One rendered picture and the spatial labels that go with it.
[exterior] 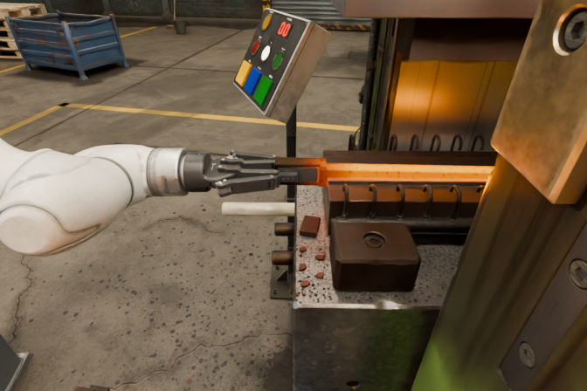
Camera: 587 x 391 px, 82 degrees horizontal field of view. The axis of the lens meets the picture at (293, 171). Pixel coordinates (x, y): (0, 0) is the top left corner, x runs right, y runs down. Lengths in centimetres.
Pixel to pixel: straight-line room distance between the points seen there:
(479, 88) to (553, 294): 57
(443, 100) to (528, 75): 51
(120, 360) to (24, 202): 122
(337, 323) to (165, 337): 118
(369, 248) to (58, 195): 41
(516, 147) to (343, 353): 42
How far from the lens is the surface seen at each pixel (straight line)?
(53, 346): 182
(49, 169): 54
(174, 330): 166
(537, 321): 36
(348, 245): 50
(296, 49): 95
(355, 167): 62
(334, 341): 59
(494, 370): 43
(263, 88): 101
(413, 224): 59
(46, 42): 576
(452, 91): 82
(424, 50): 52
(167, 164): 62
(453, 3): 48
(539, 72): 31
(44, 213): 50
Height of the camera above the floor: 133
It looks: 32 degrees down
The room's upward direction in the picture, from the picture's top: straight up
